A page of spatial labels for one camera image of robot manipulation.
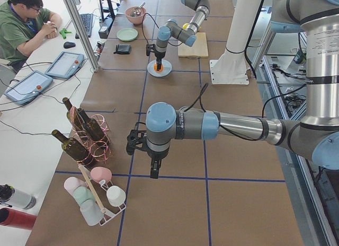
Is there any pink bowl with ice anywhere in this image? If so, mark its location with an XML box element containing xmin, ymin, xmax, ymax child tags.
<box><xmin>125</xmin><ymin>6</ymin><xmax>146</xmax><ymax>25</ymax></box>

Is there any bamboo cutting board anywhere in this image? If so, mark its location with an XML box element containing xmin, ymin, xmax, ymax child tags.
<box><xmin>178</xmin><ymin>32</ymin><xmax>209</xmax><ymax>58</ymax></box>

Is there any black keyboard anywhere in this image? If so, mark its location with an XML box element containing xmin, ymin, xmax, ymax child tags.
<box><xmin>80</xmin><ymin>13</ymin><xmax>94</xmax><ymax>38</ymax></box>

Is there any black computer mouse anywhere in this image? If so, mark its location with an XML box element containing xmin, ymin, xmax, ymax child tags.
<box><xmin>63</xmin><ymin>41</ymin><xmax>76</xmax><ymax>49</ymax></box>

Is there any grey water bottle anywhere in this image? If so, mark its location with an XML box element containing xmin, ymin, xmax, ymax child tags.
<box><xmin>1</xmin><ymin>184</ymin><xmax>36</xmax><ymax>209</ymax></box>

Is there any copper wire bottle rack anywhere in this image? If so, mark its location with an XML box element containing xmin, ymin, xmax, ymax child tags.
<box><xmin>67</xmin><ymin>106</ymin><xmax>112</xmax><ymax>165</ymax></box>

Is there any folded dark grey cloth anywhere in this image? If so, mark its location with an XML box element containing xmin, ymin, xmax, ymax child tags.
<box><xmin>113</xmin><ymin>44</ymin><xmax>131</xmax><ymax>55</ymax></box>

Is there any metal scoop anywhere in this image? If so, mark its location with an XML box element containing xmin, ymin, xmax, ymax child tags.
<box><xmin>129</xmin><ymin>2</ymin><xmax>146</xmax><ymax>17</ymax></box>

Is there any orange fruit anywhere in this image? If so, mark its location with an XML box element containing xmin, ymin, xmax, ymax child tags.
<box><xmin>154</xmin><ymin>63</ymin><xmax>164</xmax><ymax>72</ymax></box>

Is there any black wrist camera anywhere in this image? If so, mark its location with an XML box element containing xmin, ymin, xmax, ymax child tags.
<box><xmin>146</xmin><ymin>44</ymin><xmax>155</xmax><ymax>57</ymax></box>
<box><xmin>126</xmin><ymin>121</ymin><xmax>147</xmax><ymax>155</ymax></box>

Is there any light green plate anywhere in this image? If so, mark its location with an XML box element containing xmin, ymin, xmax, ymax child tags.
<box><xmin>117</xmin><ymin>28</ymin><xmax>138</xmax><ymax>42</ymax></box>

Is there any mint green cup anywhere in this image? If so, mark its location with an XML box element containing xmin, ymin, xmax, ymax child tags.
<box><xmin>72</xmin><ymin>186</ymin><xmax>95</xmax><ymax>206</ymax></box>

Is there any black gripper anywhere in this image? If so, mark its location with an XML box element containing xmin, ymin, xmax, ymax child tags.
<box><xmin>154</xmin><ymin>46</ymin><xmax>166</xmax><ymax>72</ymax></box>
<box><xmin>146</xmin><ymin>137</ymin><xmax>170</xmax><ymax>179</ymax></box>

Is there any pale pink cup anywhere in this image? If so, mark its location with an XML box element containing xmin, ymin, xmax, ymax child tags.
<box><xmin>64</xmin><ymin>177</ymin><xmax>87</xmax><ymax>196</ymax></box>

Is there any light blue plate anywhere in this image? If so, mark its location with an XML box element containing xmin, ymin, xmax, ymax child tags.
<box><xmin>147</xmin><ymin>59</ymin><xmax>172</xmax><ymax>77</ymax></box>

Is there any blue teach pendant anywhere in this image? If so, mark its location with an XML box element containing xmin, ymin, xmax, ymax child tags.
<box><xmin>4</xmin><ymin>71</ymin><xmax>53</xmax><ymax>105</ymax></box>
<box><xmin>45</xmin><ymin>51</ymin><xmax>84</xmax><ymax>79</ymax></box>

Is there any seated person green shirt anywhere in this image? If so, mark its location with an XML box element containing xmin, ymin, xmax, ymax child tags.
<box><xmin>1</xmin><ymin>0</ymin><xmax>63</xmax><ymax>71</ymax></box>

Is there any red bottle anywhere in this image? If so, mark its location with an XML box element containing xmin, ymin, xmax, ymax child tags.
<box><xmin>1</xmin><ymin>208</ymin><xmax>37</xmax><ymax>230</ymax></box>

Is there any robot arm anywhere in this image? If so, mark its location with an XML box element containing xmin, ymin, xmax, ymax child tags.
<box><xmin>153</xmin><ymin>0</ymin><xmax>210</xmax><ymax>73</ymax></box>
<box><xmin>145</xmin><ymin>0</ymin><xmax>338</xmax><ymax>179</ymax></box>

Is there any white wire cup rack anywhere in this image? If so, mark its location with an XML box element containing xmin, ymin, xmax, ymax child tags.
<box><xmin>78</xmin><ymin>165</ymin><xmax>126</xmax><ymax>226</ymax></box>

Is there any aluminium frame post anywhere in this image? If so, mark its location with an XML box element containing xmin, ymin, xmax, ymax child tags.
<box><xmin>63</xmin><ymin>0</ymin><xmax>100</xmax><ymax>72</ymax></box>

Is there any dark green wine bottle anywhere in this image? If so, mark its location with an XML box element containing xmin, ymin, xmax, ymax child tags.
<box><xmin>51</xmin><ymin>129</ymin><xmax>95</xmax><ymax>168</ymax></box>

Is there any translucent white cup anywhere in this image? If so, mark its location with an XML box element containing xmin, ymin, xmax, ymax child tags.
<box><xmin>80</xmin><ymin>199</ymin><xmax>104</xmax><ymax>226</ymax></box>

